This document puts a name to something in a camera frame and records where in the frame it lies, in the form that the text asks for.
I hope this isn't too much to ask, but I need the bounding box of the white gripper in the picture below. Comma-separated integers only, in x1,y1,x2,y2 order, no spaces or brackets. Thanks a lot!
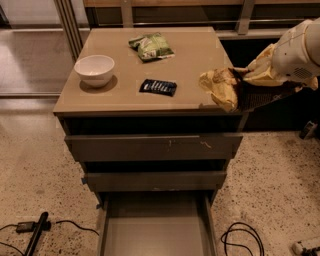
243,19,320,86

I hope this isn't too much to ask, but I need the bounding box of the brown yellow chip bag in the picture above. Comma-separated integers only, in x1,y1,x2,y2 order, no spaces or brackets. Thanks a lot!
198,66,319,114

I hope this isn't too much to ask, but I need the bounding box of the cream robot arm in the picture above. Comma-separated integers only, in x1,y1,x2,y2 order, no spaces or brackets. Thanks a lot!
243,18,320,90

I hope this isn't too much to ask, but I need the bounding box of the green chip bag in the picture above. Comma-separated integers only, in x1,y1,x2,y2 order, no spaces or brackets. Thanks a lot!
128,32,175,62

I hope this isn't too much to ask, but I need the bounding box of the top grey drawer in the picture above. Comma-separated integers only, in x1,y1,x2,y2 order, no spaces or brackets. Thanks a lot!
65,134,242,162

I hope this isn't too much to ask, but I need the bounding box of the grey three-drawer cabinet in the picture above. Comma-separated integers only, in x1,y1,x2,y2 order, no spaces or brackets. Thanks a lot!
52,26,255,256

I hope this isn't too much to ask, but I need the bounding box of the middle grey drawer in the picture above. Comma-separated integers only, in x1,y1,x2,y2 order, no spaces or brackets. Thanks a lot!
84,171,226,192

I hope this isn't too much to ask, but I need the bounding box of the open bottom grey drawer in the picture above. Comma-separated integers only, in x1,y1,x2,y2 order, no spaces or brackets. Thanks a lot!
97,191,218,256

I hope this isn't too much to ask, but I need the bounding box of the dark small floor device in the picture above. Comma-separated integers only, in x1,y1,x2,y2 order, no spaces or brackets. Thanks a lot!
299,121,318,139

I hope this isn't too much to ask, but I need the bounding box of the dark blue snack packet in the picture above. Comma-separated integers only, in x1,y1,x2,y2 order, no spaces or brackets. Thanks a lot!
139,79,177,97

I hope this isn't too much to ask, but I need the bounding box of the white ceramic bowl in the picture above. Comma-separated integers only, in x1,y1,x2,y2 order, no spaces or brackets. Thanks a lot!
74,55,115,88

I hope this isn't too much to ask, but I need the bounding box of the white power strip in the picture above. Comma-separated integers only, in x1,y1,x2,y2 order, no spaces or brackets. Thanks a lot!
292,236,320,256

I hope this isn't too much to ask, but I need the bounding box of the black cylindrical tool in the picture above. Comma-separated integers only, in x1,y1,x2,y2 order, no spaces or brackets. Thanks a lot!
24,212,51,256

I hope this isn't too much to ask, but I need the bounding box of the black power adapter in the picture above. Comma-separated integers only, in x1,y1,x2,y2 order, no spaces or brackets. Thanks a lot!
16,221,35,233

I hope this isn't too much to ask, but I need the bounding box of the black coiled cable right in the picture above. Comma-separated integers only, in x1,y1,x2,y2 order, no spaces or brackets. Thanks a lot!
219,221,265,256

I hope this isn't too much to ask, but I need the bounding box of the metal railing frame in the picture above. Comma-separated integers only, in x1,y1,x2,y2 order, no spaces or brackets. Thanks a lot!
53,0,320,61

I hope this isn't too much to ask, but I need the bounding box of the black floor cable left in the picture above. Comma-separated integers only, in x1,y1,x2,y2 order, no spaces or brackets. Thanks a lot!
0,219,100,256

